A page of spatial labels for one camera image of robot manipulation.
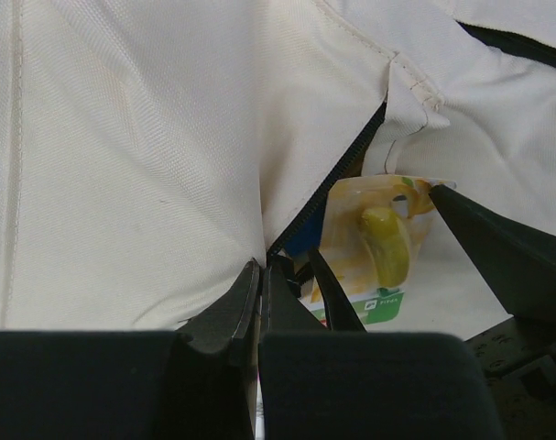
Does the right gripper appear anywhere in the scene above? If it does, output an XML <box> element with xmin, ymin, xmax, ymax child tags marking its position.
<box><xmin>429</xmin><ymin>185</ymin><xmax>556</xmax><ymax>439</ymax></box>

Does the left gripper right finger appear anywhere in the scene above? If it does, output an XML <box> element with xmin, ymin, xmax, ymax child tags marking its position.
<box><xmin>258</xmin><ymin>264</ymin><xmax>504</xmax><ymax>439</ymax></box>

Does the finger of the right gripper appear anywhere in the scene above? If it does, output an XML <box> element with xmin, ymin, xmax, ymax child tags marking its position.
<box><xmin>309</xmin><ymin>247</ymin><xmax>365</xmax><ymax>332</ymax></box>

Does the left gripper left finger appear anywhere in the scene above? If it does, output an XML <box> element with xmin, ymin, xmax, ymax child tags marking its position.
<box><xmin>0</xmin><ymin>261</ymin><xmax>261</xmax><ymax>439</ymax></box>

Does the blue grey eraser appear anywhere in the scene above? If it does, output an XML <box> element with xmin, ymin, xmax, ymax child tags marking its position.
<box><xmin>284</xmin><ymin>203</ymin><xmax>326</xmax><ymax>260</ymax></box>

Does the yellow banana toy card pack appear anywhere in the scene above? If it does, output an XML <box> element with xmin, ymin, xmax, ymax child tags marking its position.
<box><xmin>319</xmin><ymin>174</ymin><xmax>441</xmax><ymax>325</ymax></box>

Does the cream canvas backpack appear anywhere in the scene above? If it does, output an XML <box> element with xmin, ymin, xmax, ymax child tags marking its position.
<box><xmin>0</xmin><ymin>1</ymin><xmax>556</xmax><ymax>330</ymax></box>

